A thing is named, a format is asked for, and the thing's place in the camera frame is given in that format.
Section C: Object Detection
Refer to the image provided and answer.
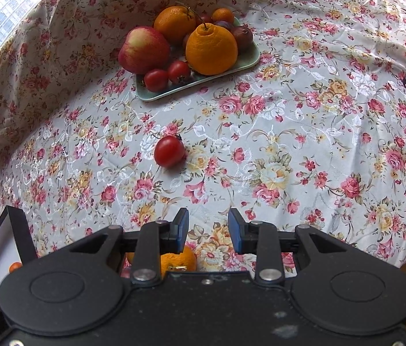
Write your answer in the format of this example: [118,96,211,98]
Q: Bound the red apple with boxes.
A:
[118,26,171,75]

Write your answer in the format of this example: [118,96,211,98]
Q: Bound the plate cherry tomato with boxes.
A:
[168,60,191,84]
[143,69,169,93]

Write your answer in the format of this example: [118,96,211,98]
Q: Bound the round orange on plate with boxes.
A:
[153,5,196,46]

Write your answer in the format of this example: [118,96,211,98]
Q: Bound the plate dark plum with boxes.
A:
[214,20,233,31]

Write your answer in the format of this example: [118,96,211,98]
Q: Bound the green rectangular plate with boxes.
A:
[133,16,262,102]

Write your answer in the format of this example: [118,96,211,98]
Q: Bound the plate cherry tomato right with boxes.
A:
[168,60,191,84]

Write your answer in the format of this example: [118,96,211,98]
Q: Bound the small mandarin on plate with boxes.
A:
[212,8,234,24]

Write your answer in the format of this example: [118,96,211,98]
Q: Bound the plate cherry tomato left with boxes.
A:
[143,69,169,93]

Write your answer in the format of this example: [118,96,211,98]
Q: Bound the black white cardboard box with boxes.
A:
[0,206,38,284]

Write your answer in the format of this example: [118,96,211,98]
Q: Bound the mandarin with stem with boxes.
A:
[121,246,197,278]

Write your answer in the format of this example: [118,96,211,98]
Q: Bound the floral tablecloth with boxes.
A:
[0,0,406,270]

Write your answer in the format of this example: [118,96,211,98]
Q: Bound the plate brown plum right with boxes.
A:
[231,26,253,52]

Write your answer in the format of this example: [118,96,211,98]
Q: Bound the bumpy orange with stem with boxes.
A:
[185,23,238,76]

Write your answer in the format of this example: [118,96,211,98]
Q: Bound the red tomato lone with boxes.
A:
[154,135,186,168]

